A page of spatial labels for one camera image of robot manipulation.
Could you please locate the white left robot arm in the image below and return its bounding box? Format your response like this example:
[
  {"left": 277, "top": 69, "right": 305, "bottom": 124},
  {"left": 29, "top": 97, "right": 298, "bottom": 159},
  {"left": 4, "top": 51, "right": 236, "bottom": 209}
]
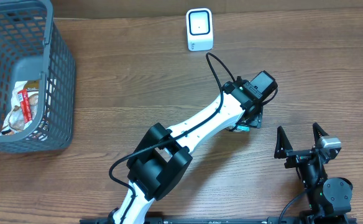
[{"left": 106, "top": 71, "right": 278, "bottom": 223}]

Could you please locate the grey plastic shopping basket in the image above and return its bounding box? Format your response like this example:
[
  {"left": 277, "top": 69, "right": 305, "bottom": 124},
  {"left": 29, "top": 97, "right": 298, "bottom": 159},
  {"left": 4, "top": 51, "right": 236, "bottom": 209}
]
[{"left": 0, "top": 1, "right": 76, "bottom": 153}]

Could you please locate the white barcode scanner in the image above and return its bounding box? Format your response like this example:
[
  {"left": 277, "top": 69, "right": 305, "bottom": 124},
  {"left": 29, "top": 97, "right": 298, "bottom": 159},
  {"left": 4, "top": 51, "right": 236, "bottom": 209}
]
[{"left": 186, "top": 8, "right": 214, "bottom": 52}]

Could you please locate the green lid jar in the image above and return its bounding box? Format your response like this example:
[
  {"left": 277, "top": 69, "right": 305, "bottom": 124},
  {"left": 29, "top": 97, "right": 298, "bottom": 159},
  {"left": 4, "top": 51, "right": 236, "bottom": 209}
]
[{"left": 227, "top": 125, "right": 250, "bottom": 132}]

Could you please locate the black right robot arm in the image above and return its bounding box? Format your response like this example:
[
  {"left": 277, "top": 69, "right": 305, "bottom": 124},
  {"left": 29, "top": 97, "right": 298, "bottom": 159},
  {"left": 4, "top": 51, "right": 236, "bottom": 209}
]
[{"left": 274, "top": 123, "right": 356, "bottom": 223}]

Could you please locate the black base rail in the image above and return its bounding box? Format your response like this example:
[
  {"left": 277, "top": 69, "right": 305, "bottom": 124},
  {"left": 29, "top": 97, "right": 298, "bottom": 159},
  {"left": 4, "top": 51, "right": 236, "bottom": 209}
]
[{"left": 79, "top": 217, "right": 357, "bottom": 224}]

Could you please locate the snack bag with red label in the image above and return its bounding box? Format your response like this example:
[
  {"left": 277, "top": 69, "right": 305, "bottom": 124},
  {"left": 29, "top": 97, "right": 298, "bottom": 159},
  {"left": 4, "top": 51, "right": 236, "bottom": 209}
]
[{"left": 0, "top": 80, "right": 39, "bottom": 136}]

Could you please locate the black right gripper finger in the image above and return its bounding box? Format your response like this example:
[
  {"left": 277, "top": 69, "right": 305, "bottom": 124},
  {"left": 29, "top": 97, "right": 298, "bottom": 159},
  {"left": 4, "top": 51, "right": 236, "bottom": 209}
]
[
  {"left": 274, "top": 126, "right": 293, "bottom": 159},
  {"left": 313, "top": 123, "right": 328, "bottom": 143}
]

